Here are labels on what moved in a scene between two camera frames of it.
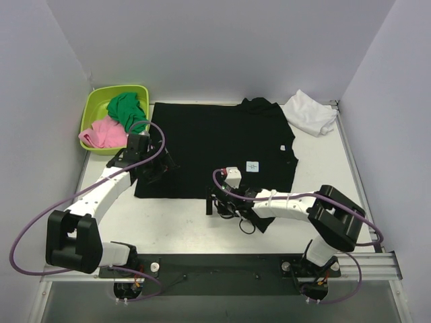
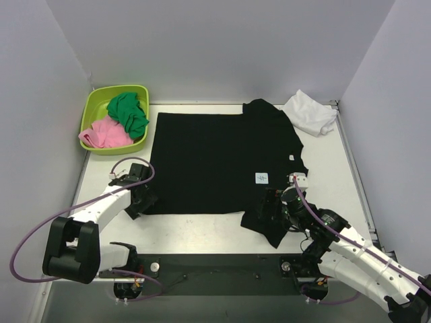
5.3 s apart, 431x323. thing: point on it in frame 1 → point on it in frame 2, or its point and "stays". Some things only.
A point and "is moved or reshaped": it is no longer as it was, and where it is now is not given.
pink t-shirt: x=106 y=132 stays
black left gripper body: x=161 y=165 → x=142 y=199
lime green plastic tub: x=95 y=107 stays
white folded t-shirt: x=308 y=114 stays
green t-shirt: x=126 y=108 stays
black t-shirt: x=248 y=145 is moved or reshaped
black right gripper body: x=209 y=200 → x=266 y=206
